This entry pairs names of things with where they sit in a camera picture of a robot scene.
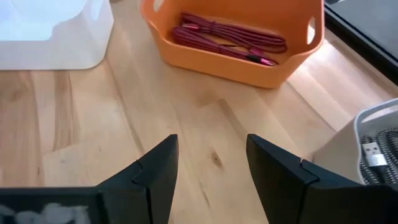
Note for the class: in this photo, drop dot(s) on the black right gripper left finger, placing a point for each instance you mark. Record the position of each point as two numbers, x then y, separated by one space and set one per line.
155 186

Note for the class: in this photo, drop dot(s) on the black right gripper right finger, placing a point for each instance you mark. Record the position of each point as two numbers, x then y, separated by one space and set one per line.
280 186

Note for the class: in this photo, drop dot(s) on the light grey plastic bin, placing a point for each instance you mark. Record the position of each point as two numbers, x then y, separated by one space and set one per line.
335 155

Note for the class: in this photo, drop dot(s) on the orange plastic bin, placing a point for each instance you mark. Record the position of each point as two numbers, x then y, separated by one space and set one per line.
217 70

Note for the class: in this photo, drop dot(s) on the white plastic bin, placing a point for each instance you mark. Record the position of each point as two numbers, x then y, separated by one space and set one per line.
62 46

